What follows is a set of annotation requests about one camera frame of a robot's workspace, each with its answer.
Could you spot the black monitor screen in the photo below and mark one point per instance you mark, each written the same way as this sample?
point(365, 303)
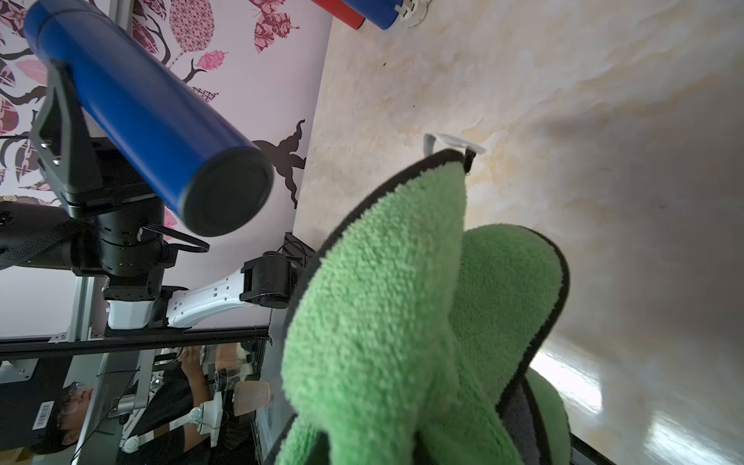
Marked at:
point(120, 388)

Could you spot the dark blue thermos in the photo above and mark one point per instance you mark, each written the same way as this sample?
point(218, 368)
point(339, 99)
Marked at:
point(145, 110)

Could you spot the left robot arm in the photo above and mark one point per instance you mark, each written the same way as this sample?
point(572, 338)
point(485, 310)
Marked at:
point(40, 236)

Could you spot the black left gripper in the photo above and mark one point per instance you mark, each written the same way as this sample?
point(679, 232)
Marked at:
point(90, 177)

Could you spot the red thermos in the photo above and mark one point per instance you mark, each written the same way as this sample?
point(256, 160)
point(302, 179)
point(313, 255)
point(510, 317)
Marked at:
point(342, 11)

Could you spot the green and grey cloth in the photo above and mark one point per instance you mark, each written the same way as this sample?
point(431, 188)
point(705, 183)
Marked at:
point(410, 338)

